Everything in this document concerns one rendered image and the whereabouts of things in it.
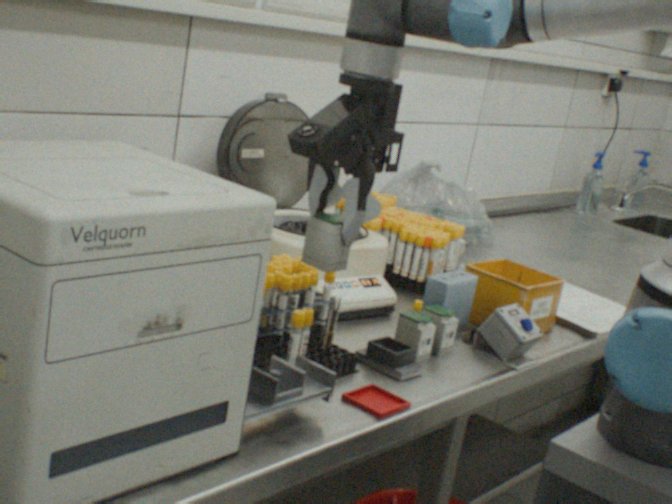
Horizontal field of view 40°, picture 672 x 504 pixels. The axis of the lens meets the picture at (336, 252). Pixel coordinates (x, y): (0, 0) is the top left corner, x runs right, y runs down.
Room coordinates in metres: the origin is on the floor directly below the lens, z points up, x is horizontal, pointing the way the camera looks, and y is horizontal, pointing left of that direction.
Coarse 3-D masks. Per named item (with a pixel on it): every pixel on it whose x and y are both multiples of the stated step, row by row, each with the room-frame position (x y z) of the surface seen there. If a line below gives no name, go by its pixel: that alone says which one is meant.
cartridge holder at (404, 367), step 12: (372, 348) 1.27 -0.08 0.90; (384, 348) 1.26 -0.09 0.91; (396, 348) 1.30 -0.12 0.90; (408, 348) 1.29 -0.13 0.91; (360, 360) 1.28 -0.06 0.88; (372, 360) 1.27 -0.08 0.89; (384, 360) 1.26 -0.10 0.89; (396, 360) 1.25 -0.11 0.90; (408, 360) 1.27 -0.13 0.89; (384, 372) 1.25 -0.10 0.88; (396, 372) 1.24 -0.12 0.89; (408, 372) 1.24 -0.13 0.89; (420, 372) 1.27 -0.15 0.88
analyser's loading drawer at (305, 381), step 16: (256, 368) 1.02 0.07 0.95; (272, 368) 1.06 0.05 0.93; (288, 368) 1.05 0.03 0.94; (304, 368) 1.10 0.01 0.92; (320, 368) 1.08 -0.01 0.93; (256, 384) 1.01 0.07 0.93; (272, 384) 1.00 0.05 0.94; (288, 384) 1.04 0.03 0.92; (304, 384) 1.07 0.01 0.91; (320, 384) 1.08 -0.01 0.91; (256, 400) 1.00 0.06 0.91; (272, 400) 1.00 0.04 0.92; (288, 400) 1.01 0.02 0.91; (304, 400) 1.03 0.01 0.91; (256, 416) 0.96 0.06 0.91
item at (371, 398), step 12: (372, 384) 1.18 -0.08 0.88; (348, 396) 1.13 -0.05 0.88; (360, 396) 1.15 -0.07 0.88; (372, 396) 1.16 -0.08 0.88; (384, 396) 1.16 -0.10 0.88; (396, 396) 1.16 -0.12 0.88; (360, 408) 1.11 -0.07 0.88; (372, 408) 1.10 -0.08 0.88; (384, 408) 1.13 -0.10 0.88; (396, 408) 1.12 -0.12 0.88
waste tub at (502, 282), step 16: (480, 272) 1.56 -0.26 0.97; (496, 272) 1.66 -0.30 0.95; (512, 272) 1.66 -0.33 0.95; (528, 272) 1.64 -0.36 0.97; (480, 288) 1.56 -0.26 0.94; (496, 288) 1.54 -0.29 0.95; (512, 288) 1.52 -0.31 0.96; (528, 288) 1.50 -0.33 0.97; (544, 288) 1.54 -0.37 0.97; (560, 288) 1.59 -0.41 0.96; (480, 304) 1.55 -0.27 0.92; (496, 304) 1.53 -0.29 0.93; (528, 304) 1.51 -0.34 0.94; (544, 304) 1.55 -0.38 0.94; (480, 320) 1.55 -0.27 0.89; (544, 320) 1.57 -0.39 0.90
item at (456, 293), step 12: (432, 276) 1.46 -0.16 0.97; (444, 276) 1.48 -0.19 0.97; (456, 276) 1.49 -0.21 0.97; (468, 276) 1.50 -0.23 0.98; (432, 288) 1.45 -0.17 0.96; (444, 288) 1.44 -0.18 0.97; (456, 288) 1.46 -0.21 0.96; (468, 288) 1.49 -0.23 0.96; (432, 300) 1.45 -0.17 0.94; (444, 300) 1.43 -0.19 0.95; (456, 300) 1.47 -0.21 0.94; (468, 300) 1.50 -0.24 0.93; (456, 312) 1.47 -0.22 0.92; (468, 312) 1.51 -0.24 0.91; (456, 336) 1.46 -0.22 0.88
